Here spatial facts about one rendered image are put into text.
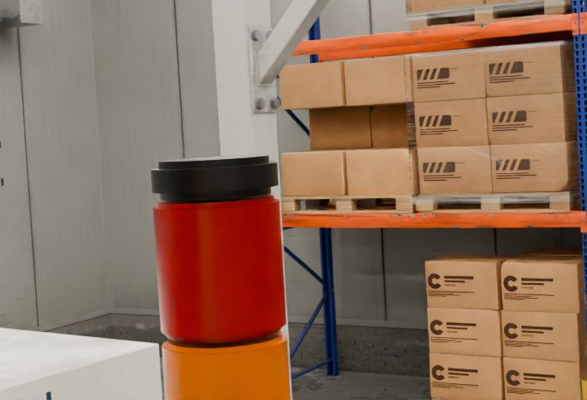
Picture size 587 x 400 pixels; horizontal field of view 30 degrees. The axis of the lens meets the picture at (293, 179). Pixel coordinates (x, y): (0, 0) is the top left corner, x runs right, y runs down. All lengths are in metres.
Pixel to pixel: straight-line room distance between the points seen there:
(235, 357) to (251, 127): 2.56
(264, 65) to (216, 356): 2.57
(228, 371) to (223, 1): 2.64
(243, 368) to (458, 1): 7.97
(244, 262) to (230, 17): 2.61
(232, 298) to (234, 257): 0.02
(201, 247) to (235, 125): 2.59
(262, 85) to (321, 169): 5.93
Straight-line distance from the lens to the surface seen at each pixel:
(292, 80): 9.02
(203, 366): 0.42
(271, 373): 0.43
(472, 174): 8.31
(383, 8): 10.11
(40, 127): 11.29
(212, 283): 0.41
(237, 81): 2.99
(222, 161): 0.41
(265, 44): 2.97
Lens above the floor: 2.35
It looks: 3 degrees down
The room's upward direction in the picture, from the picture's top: 3 degrees counter-clockwise
